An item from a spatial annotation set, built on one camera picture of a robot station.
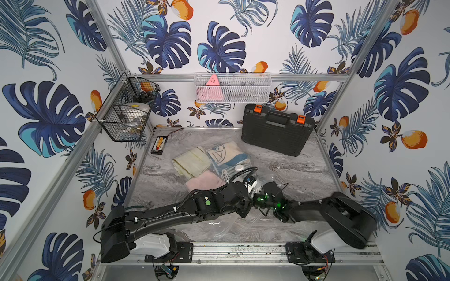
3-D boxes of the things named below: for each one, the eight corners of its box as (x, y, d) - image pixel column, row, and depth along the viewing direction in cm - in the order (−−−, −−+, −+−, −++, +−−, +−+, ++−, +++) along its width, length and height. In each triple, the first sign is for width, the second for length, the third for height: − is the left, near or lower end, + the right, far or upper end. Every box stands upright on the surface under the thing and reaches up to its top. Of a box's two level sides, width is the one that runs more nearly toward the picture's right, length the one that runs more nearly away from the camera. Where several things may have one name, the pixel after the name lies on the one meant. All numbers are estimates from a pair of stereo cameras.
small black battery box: (151, 154, 111) (150, 151, 109) (158, 137, 119) (157, 135, 117) (161, 155, 110) (160, 152, 108) (168, 138, 119) (167, 136, 117)
